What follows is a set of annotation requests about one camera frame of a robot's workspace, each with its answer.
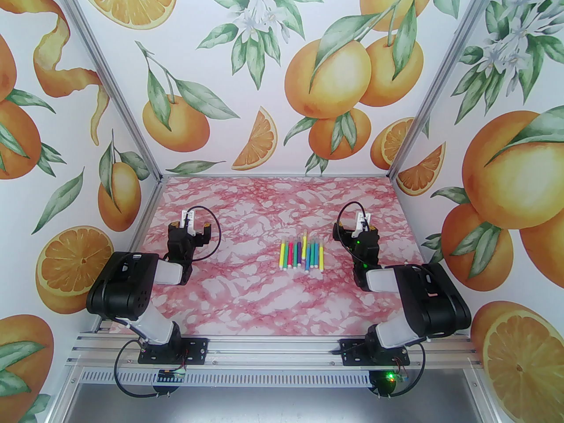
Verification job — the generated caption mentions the small green circuit board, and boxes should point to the small green circuit board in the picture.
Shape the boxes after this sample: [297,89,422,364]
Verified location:
[158,368,189,384]

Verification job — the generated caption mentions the black controller with LED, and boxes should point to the black controller with LED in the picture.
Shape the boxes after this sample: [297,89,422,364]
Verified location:
[369,368,408,397]

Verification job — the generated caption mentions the grey metal shelf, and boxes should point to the grey metal shelf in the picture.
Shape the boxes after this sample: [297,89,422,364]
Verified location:
[53,384,503,423]

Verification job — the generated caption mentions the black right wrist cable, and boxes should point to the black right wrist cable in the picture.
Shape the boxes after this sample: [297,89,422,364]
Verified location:
[331,201,366,259]

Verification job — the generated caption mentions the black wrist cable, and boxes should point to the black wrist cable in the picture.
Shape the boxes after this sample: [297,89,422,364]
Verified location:
[185,205,221,262]
[331,201,366,259]

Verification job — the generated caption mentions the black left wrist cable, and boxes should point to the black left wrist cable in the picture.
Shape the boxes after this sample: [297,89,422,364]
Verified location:
[185,205,221,262]

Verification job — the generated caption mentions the thin aluminium side rail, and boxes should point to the thin aluminium side rail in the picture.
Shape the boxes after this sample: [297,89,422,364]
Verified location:
[90,177,164,334]

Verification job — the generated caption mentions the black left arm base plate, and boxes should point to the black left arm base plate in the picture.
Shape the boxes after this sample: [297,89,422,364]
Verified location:
[138,338,209,364]

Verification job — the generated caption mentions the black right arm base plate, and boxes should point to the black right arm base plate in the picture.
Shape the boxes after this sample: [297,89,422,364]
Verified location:
[341,338,410,366]

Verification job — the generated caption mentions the black right base cable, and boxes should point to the black right base cable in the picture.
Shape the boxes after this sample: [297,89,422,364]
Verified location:
[375,341,427,399]

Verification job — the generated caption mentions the black base cable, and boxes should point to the black base cable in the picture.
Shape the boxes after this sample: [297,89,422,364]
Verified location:
[115,340,188,399]
[375,341,427,399]

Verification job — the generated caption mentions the aluminium mounting rail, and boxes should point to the aluminium mounting rail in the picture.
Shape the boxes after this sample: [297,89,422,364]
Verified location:
[66,331,483,371]

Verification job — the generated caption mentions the black left base cable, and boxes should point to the black left base cable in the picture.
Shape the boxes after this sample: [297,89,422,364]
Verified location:
[115,340,188,399]

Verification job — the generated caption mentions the white perforated cable strip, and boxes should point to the white perforated cable strip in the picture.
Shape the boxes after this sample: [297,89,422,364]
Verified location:
[75,371,375,387]

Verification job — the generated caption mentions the aluminium frame post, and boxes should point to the aluminium frame post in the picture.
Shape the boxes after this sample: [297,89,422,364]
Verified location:
[53,0,163,180]
[388,0,507,180]

